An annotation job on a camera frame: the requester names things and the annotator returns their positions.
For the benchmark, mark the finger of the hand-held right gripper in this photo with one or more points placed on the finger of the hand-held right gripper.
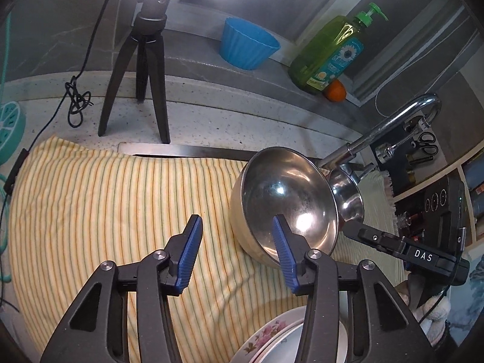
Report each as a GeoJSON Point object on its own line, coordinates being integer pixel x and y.
{"type": "Point", "coordinates": [374, 240]}

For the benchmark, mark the yellow striped towel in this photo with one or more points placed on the yellow striped towel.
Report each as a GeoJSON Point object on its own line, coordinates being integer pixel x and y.
{"type": "Point", "coordinates": [113, 204]}

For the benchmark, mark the flexible metal faucet sprayer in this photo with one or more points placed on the flexible metal faucet sprayer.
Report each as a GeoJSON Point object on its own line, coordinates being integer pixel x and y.
{"type": "Point", "coordinates": [385, 150]}

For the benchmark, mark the blue ribbed plastic bowl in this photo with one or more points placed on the blue ribbed plastic bowl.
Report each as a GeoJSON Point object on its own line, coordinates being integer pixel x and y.
{"type": "Point", "coordinates": [247, 49]}

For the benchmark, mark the large steel bowl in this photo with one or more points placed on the large steel bowl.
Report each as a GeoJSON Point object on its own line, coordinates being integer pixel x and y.
{"type": "Point", "coordinates": [295, 196]}

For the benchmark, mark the white plate grey floral print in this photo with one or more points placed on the white plate grey floral print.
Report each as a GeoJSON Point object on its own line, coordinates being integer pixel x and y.
{"type": "Point", "coordinates": [287, 351]}

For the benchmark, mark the blue patterned clothing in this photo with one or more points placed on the blue patterned clothing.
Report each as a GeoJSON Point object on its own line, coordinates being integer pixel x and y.
{"type": "Point", "coordinates": [467, 310]}

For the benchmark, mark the dark knife holder with scissors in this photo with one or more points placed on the dark knife holder with scissors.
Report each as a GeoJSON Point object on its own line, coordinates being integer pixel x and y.
{"type": "Point", "coordinates": [423, 166]}

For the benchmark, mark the teal round power strip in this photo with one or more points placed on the teal round power strip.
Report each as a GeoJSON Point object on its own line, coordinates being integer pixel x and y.
{"type": "Point", "coordinates": [11, 128]}

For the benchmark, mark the black mini tripod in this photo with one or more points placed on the black mini tripod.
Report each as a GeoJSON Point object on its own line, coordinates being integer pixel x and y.
{"type": "Point", "coordinates": [151, 22]}

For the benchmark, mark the small red steel bowl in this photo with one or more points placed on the small red steel bowl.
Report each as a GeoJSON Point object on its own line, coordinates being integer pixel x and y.
{"type": "Point", "coordinates": [349, 200]}

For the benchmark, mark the chrome kitchen faucet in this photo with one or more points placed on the chrome kitchen faucet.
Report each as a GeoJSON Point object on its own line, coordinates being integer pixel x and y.
{"type": "Point", "coordinates": [378, 124]}

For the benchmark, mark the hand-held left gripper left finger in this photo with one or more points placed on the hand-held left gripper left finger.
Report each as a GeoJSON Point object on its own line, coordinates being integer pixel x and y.
{"type": "Point", "coordinates": [187, 257]}

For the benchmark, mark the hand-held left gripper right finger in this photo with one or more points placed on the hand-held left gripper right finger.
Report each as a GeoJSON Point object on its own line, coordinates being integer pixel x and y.
{"type": "Point", "coordinates": [285, 257]}

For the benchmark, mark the orange fruit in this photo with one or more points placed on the orange fruit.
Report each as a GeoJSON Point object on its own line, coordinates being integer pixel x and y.
{"type": "Point", "coordinates": [335, 91]}

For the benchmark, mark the green dish soap bottle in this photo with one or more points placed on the green dish soap bottle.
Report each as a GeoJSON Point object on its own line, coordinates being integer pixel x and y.
{"type": "Point", "coordinates": [325, 56]}

